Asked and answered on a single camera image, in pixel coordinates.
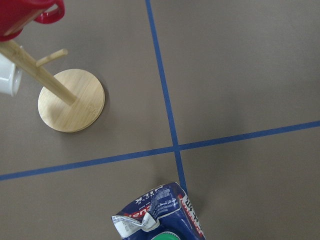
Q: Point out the blue milk carton green cap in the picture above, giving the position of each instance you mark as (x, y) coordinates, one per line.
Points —
(163, 213)

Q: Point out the white cup on mug tree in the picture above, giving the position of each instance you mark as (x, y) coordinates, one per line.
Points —
(10, 76)

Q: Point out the red cup on mug tree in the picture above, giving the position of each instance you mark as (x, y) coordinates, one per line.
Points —
(16, 14)

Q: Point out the wooden mug tree stand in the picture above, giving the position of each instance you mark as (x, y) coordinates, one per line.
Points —
(70, 100)

